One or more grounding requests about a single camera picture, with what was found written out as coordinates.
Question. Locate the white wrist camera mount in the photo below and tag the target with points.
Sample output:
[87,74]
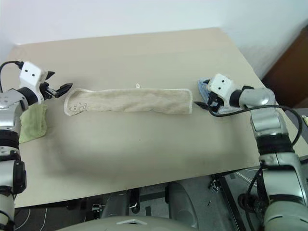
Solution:
[222,85]
[30,74]

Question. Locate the grey robot torso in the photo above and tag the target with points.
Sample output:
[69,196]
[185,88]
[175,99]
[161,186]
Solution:
[146,223]

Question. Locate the beige towel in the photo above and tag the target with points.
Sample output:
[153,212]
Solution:
[127,102]

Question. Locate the brown wooden cabinet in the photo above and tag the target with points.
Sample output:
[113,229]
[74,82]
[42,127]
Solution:
[287,69]

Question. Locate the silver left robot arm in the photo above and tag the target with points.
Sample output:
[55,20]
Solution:
[9,113]

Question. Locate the blue towel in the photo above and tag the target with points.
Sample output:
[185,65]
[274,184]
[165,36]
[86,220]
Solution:
[204,90]

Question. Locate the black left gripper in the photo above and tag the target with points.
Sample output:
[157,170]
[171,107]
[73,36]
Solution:
[46,91]

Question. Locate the black metal table frame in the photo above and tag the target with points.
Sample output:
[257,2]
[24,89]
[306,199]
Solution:
[228,192]

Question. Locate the dark rounded grey shape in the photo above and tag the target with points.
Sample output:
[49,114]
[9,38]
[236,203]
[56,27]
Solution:
[179,204]
[115,207]

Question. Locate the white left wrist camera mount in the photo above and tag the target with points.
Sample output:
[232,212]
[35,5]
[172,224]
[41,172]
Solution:
[30,74]

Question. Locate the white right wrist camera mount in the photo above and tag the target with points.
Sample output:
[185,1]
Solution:
[222,85]

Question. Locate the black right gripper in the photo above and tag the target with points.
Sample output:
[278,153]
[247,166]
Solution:
[215,101]

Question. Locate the green towel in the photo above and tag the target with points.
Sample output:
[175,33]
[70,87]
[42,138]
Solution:
[33,124]

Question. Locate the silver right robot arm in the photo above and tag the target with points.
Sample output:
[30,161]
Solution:
[269,120]

